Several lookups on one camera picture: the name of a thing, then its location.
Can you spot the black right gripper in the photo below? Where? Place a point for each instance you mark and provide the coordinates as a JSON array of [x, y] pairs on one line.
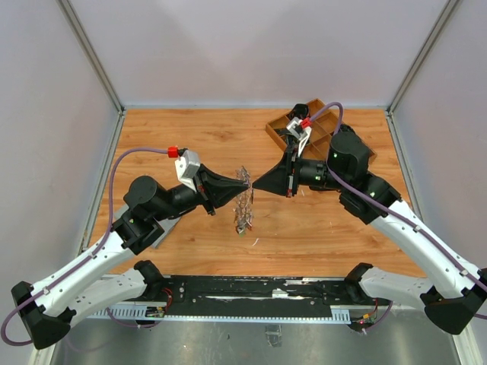
[[281, 179]]

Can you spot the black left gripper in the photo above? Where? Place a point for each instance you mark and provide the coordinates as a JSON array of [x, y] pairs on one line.
[[214, 189]]

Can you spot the large metal keyring disc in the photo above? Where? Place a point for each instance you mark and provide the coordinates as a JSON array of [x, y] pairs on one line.
[[243, 214]]

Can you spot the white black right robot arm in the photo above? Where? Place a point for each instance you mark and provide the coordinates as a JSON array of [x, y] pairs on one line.
[[452, 290]]

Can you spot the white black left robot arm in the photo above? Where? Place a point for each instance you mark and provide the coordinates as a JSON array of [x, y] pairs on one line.
[[51, 307]]

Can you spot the blue patterned folded cloth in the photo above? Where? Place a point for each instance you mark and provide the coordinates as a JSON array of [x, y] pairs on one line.
[[284, 135]]

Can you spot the grey felt cloth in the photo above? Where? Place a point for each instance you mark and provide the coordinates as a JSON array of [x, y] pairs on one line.
[[167, 225]]

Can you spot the dark patterned folded cloth top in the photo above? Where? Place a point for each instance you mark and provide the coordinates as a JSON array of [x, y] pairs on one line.
[[300, 110]]

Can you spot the wooden compartment tray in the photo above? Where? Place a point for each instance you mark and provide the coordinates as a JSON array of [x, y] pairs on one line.
[[322, 130]]

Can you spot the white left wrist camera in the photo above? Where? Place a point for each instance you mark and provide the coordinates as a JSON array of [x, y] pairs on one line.
[[187, 165]]

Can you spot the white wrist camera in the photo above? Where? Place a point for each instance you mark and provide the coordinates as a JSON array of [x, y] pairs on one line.
[[298, 132], [187, 165]]

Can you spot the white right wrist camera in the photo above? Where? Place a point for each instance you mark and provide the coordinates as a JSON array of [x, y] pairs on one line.
[[298, 132]]

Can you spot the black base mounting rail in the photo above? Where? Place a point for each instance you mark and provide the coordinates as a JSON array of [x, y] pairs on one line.
[[255, 297]]

